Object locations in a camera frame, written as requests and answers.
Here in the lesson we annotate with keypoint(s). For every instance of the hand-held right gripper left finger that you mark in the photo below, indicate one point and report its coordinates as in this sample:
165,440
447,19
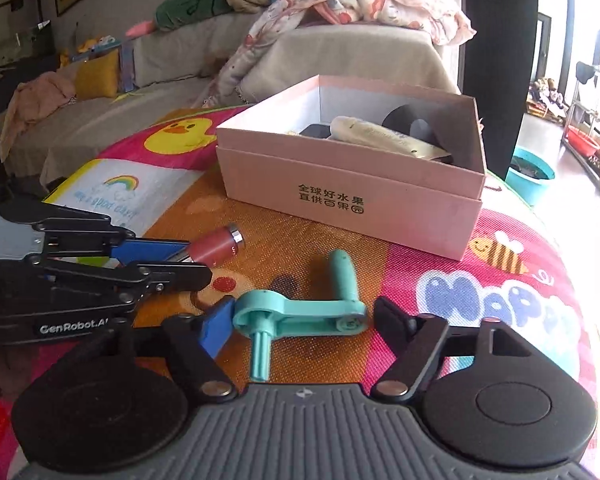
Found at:
217,327

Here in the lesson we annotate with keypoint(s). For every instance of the teal plastic basin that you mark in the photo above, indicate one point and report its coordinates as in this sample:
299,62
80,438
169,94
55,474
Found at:
530,180

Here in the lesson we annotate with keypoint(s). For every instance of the metal shoe rack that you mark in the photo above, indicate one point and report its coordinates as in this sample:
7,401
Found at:
597,125

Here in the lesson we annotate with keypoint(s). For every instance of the colourful cartoon play mat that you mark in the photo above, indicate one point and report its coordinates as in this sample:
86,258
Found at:
480,285

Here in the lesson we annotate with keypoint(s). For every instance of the pile of shoes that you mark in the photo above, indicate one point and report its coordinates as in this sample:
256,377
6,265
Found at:
545,97

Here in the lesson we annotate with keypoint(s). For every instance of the blue toy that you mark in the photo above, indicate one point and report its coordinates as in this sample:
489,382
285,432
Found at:
97,45

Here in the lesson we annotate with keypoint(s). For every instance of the pink cardboard box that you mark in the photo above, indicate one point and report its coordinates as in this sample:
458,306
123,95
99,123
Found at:
340,195

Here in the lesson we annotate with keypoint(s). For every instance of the green plush toy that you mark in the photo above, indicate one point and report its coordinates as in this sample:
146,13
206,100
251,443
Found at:
190,10

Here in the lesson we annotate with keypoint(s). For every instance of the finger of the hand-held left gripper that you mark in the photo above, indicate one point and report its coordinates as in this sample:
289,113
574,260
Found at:
180,277
150,251

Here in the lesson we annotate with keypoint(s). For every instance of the cream squeeze tube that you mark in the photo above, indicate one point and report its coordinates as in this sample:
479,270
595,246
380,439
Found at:
380,135

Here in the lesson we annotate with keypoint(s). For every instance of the pink cylindrical tube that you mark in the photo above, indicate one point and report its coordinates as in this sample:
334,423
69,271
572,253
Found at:
215,247

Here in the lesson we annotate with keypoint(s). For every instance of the red plastic basin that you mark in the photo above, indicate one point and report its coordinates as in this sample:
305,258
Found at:
582,142

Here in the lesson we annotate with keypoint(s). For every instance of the black tape roll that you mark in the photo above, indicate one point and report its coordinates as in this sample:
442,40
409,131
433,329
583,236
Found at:
405,117

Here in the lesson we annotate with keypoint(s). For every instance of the yellow cushion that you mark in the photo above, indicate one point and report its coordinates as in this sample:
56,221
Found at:
97,75

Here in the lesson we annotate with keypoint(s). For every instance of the beige covered sofa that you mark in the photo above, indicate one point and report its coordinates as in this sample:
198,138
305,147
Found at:
300,55

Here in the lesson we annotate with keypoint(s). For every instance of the glass fish tank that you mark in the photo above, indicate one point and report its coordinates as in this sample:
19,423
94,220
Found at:
25,45

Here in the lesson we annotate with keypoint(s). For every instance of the peach cloth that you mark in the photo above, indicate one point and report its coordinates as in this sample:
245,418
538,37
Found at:
35,105

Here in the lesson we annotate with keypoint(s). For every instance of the pink patterned blanket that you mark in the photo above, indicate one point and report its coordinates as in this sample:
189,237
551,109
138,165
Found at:
390,5

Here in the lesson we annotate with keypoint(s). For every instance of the small black object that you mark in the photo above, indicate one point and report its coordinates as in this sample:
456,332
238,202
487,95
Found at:
316,131

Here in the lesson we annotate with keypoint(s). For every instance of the blue cloth strip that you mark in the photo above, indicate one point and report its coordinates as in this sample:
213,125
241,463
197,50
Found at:
126,67

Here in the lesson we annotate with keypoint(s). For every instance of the pink plush toy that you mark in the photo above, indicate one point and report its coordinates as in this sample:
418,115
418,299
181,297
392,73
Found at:
137,29

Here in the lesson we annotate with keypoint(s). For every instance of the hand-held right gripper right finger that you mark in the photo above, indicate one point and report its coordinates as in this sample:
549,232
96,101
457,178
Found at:
392,320

